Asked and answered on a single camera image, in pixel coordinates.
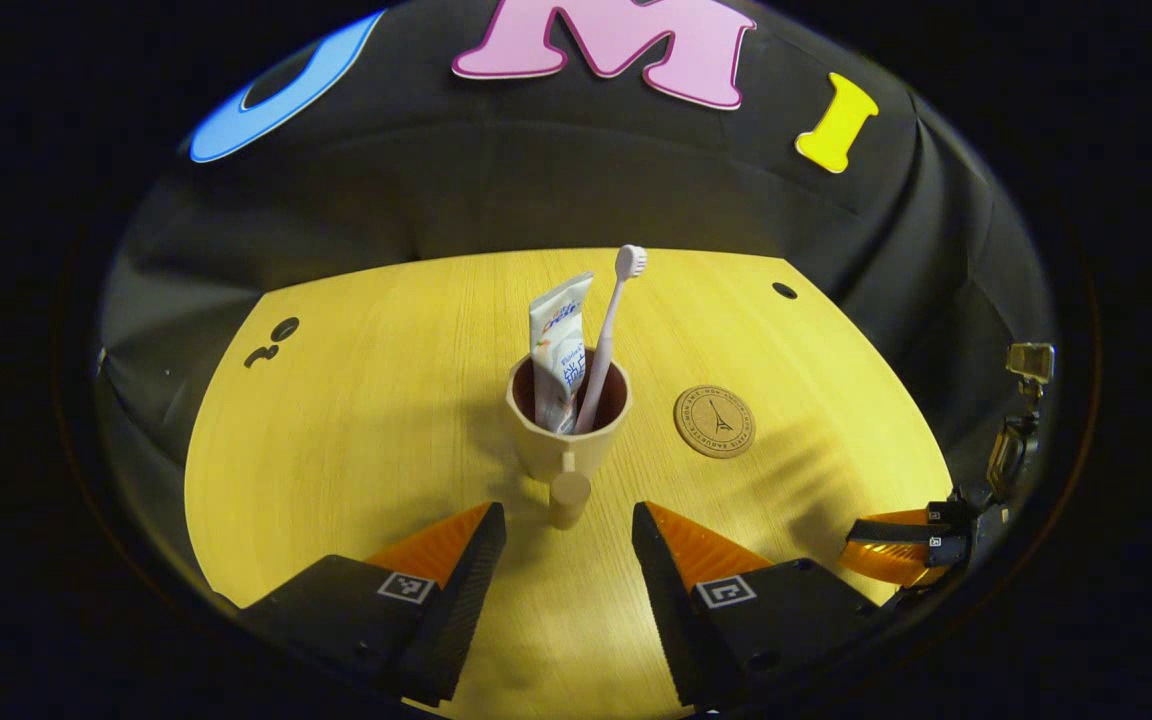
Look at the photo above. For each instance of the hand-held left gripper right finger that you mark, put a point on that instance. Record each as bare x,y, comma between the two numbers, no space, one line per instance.
671,610

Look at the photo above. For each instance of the beige cup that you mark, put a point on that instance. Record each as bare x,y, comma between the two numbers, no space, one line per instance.
561,455

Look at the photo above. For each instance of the white toothpaste tube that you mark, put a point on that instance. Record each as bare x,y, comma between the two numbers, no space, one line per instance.
558,340

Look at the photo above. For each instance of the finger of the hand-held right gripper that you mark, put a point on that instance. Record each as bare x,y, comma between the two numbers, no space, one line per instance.
896,527
891,562

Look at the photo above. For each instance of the round cork coaster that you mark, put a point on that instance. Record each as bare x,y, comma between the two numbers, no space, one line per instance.
714,422

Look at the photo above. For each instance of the black backdrop cloth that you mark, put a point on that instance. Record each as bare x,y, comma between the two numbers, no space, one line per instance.
536,170

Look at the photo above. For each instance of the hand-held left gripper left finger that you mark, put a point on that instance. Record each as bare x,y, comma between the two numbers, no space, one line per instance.
466,600

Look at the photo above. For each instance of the wooden desktop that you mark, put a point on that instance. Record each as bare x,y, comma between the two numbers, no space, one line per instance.
386,420

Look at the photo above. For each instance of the white toothbrush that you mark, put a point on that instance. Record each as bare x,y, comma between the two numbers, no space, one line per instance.
604,340

